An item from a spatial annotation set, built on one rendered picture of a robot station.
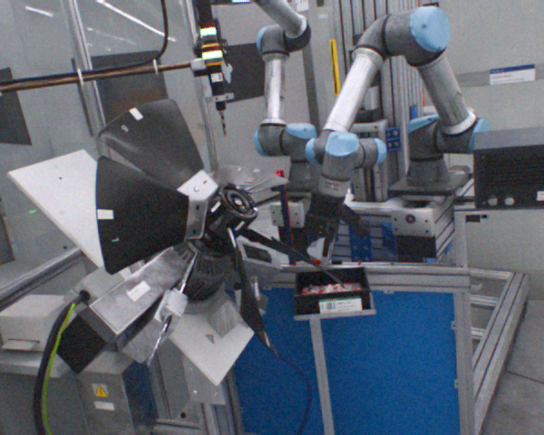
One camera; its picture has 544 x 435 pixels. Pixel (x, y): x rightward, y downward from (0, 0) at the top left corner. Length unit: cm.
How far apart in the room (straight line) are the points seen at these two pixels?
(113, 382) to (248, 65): 450
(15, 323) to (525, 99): 249
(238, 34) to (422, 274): 422
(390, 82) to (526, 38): 108
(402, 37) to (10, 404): 152
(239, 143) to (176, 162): 417
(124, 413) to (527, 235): 237
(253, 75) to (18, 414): 440
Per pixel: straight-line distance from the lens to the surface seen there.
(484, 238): 314
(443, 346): 177
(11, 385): 175
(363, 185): 206
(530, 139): 150
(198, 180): 126
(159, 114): 133
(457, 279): 164
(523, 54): 295
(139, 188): 105
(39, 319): 150
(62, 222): 128
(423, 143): 181
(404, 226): 176
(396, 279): 166
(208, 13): 126
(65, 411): 194
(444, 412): 192
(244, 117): 547
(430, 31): 149
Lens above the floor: 153
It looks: 17 degrees down
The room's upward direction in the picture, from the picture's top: 8 degrees counter-clockwise
